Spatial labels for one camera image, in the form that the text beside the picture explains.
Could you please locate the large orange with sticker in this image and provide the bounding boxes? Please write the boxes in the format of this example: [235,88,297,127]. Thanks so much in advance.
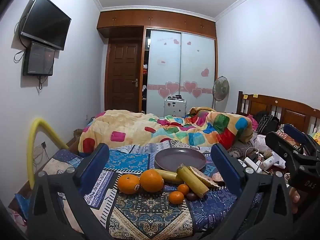
[117,174,141,195]

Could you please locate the white plastic bottle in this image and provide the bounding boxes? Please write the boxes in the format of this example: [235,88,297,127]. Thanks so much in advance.
[262,155,275,170]

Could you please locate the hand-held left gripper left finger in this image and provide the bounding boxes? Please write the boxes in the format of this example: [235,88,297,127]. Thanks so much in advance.
[26,143,110,240]

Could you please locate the grey patterned pillow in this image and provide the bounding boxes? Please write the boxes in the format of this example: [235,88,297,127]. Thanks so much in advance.
[229,140,255,158]

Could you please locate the brown wooden door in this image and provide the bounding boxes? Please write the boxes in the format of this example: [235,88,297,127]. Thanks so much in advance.
[106,38,142,113]

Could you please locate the black looped cable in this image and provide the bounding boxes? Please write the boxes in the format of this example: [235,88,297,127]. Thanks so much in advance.
[14,48,26,63]

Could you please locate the large plain orange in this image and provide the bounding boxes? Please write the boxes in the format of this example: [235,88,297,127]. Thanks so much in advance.
[139,169,165,193]

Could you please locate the black backpack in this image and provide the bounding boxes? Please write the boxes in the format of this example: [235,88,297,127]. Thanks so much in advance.
[256,111,280,135]

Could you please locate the white charger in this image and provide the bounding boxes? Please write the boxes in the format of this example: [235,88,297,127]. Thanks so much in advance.
[244,156,263,173]

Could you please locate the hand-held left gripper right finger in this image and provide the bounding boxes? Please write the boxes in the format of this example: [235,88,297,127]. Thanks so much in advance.
[211,144,294,240]

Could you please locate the person's right hand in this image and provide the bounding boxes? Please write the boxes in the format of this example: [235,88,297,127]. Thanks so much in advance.
[289,187,301,214]

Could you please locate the colourful patchwork blanket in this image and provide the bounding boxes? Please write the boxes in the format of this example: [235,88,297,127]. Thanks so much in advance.
[78,107,254,154]

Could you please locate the purple round plate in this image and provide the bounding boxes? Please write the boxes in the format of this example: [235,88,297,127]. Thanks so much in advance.
[154,147,207,172]

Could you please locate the white sliding wardrobe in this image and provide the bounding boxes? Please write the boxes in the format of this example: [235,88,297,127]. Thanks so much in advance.
[97,9,217,115]

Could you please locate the wooden bed headboard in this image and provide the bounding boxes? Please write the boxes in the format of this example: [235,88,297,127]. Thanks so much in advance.
[236,91,320,136]

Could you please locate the small tangerine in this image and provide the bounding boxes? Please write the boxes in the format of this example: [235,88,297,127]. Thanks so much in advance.
[177,184,190,196]
[169,191,185,205]

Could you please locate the blue patterned bedsheet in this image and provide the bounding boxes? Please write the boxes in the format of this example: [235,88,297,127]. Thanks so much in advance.
[9,140,265,239]

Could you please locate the black wall television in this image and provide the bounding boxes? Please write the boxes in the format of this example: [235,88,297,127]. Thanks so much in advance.
[20,0,72,51]

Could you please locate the peeled pomelo piece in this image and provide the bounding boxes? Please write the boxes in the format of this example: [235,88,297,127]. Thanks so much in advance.
[189,166,225,188]

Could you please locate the yellow banana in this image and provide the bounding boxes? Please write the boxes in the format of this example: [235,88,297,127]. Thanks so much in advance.
[152,168,184,184]
[177,164,210,198]

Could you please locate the small black wall monitor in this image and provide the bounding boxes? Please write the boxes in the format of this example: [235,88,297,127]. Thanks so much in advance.
[22,41,55,77]

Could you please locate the standing electric fan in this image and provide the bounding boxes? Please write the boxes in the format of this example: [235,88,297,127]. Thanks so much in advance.
[212,76,230,110]

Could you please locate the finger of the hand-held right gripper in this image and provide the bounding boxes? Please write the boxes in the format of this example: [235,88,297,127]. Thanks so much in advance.
[265,132,304,166]
[284,123,320,158]

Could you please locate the black hanging cable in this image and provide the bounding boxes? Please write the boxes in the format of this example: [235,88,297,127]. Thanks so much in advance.
[37,75,48,95]

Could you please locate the yellow foam tube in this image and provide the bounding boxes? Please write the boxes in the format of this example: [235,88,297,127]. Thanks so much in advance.
[27,118,69,189]

